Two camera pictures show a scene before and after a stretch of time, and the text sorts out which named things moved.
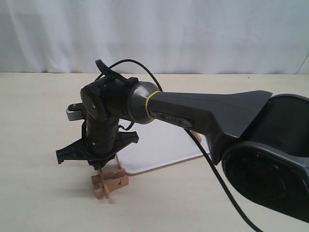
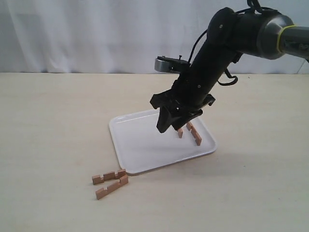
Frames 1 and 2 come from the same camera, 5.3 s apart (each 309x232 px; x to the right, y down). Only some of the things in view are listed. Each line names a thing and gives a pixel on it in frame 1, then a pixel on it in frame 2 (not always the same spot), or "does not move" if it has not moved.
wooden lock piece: [198, 136] does not move
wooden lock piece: [99, 193] does not move
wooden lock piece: [105, 187] → [180, 132]
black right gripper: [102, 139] → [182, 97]
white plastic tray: [159, 143] does not move
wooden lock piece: [116, 174] does not move
